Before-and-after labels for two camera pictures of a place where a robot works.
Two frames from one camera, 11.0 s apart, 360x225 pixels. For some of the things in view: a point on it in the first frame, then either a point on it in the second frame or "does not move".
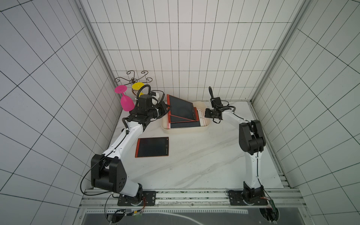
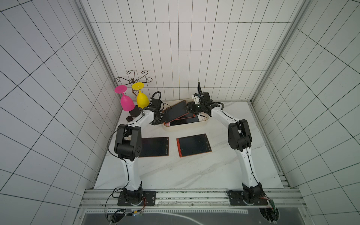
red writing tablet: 180,110 → 192,145
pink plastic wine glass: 127,103 does not move
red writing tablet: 152,147 does not move
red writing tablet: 196,123 → 174,111
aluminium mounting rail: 190,199 does not move
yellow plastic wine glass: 138,86 does not move
